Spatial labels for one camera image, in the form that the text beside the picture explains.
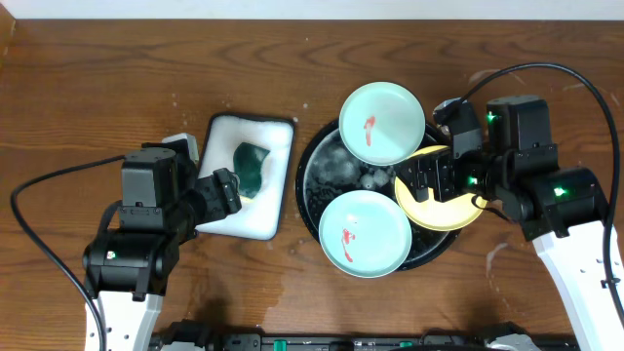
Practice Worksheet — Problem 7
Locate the yellow plate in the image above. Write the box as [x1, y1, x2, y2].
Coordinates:
[394, 144, 490, 232]

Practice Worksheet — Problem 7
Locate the green sponge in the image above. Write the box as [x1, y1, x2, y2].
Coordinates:
[233, 142, 269, 199]

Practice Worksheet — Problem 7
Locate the light green plate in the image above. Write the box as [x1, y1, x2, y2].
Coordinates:
[318, 190, 412, 279]
[338, 82, 426, 166]

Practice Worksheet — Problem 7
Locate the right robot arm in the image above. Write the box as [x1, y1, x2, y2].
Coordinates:
[398, 96, 623, 350]

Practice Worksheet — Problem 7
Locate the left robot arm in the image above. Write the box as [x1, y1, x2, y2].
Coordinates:
[83, 143, 242, 350]

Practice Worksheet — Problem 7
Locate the black rectangular foam tray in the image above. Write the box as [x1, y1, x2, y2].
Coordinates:
[197, 113, 294, 241]

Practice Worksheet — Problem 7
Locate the round black tray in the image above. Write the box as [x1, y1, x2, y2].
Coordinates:
[294, 120, 460, 271]

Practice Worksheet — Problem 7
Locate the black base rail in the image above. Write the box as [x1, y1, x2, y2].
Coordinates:
[150, 331, 581, 351]

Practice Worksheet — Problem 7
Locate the right black cable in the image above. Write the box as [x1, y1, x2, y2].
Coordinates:
[457, 61, 624, 328]

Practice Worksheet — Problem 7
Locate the black cable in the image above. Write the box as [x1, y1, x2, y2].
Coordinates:
[457, 61, 624, 328]
[10, 154, 126, 351]

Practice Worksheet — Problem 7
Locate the left black cable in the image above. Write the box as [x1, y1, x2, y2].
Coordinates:
[10, 154, 126, 351]

